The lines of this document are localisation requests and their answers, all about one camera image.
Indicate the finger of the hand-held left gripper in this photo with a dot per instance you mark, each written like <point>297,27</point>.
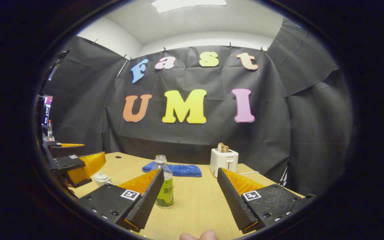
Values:
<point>65,151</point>
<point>68,163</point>

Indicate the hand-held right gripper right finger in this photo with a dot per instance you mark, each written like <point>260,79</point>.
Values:
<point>232,203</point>

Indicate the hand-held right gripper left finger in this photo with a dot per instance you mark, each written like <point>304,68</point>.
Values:
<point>148,200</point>

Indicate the green label water bottle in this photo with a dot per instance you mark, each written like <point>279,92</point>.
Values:
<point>167,186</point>

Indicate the white teacup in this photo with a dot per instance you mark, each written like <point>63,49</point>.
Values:
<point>102,182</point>

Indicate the red cap plastic bottle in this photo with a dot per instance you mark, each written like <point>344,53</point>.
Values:
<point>49,131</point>

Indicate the white toaster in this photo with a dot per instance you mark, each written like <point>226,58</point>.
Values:
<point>223,161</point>

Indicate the blue towel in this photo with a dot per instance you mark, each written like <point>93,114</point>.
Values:
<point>182,169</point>

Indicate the computer monitor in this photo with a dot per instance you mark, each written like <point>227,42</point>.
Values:
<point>47,110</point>

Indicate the bread slice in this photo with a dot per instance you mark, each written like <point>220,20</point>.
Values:
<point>222,147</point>

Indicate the black backdrop cloth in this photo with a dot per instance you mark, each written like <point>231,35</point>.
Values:
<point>212,140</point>

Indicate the ceiling light panel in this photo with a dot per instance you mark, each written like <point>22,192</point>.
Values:
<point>188,5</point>

